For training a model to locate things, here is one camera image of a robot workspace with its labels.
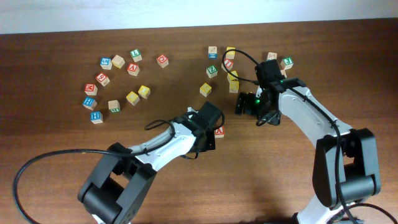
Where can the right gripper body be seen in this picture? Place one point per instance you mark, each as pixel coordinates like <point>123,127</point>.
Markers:
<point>255,106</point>

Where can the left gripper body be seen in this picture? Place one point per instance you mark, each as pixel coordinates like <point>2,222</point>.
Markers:
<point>210,145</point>

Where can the red a block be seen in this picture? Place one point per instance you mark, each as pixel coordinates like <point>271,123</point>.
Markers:
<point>220,132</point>
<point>133,69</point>

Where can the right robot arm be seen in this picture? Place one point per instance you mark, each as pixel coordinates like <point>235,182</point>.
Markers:
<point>346,166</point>

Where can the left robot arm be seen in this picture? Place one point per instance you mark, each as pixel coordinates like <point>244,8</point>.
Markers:
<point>119,183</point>

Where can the yellow block middle lower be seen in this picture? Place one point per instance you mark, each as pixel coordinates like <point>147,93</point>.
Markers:
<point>233,86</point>

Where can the yellow block middle upper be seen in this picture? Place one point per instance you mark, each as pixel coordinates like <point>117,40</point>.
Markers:
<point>232,76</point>

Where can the yellow o block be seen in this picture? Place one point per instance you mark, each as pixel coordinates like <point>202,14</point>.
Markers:
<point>144,91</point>
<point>205,89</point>

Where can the green J block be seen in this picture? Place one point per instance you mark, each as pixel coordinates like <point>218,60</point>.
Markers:
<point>287,63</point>

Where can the blue X block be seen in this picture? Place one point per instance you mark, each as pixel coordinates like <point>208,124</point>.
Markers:
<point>271,56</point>

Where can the red I block upper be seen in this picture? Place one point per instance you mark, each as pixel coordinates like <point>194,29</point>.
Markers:
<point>227,64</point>

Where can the yellow block top row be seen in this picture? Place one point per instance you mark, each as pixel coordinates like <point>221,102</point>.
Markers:
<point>231,53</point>

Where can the green Z block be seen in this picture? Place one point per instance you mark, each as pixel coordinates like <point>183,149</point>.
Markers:
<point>211,71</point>

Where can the blue-sided picture block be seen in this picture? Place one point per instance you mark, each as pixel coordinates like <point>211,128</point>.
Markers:
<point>212,52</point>

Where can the yellow O block left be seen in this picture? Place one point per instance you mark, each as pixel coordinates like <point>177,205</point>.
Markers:
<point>144,91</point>

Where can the yellow G block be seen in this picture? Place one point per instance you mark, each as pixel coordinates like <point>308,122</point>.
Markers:
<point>132,98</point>

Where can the red C block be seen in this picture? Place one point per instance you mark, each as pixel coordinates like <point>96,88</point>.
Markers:
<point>162,60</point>

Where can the green-sided wooden block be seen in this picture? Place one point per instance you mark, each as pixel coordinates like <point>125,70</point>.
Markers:
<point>114,106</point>

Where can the green L block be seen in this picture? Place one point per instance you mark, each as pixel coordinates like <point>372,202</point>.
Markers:
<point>136,55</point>

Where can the blue H block lower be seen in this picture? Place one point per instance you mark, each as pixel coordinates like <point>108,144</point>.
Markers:
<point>96,117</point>

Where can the blue h block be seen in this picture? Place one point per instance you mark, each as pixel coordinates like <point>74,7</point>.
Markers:
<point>96,117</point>
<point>89,103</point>

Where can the wooden yellow-sided K block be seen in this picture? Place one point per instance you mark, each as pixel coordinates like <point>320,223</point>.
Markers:
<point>118,61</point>

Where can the red 6 block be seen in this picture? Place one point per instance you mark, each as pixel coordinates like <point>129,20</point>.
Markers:
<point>102,78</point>

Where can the blue H block upper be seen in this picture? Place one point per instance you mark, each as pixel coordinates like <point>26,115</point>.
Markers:
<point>89,103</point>

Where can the blue 5 block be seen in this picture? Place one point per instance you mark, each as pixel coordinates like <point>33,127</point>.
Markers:
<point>106,63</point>

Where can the red M block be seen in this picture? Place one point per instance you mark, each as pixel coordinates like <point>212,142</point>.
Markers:
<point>90,89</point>

